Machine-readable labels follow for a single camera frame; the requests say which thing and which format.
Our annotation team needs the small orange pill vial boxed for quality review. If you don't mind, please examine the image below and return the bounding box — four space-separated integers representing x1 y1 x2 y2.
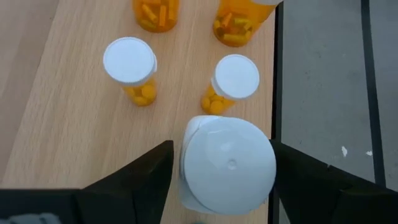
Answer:
200 54 261 115
103 36 158 108

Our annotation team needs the wooden shelf with black frame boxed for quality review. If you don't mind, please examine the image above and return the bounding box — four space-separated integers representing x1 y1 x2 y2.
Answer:
0 0 284 224

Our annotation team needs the large orange pill vial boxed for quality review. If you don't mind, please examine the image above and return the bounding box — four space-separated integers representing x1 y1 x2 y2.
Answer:
132 0 180 34
212 0 282 48

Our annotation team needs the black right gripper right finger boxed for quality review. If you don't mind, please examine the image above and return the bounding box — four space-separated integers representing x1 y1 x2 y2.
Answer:
269 139 398 224

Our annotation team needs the white melatonin supplement bottle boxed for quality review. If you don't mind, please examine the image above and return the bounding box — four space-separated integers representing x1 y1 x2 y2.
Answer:
178 114 277 216

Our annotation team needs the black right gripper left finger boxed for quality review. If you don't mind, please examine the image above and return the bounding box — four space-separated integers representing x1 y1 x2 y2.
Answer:
76 140 175 224

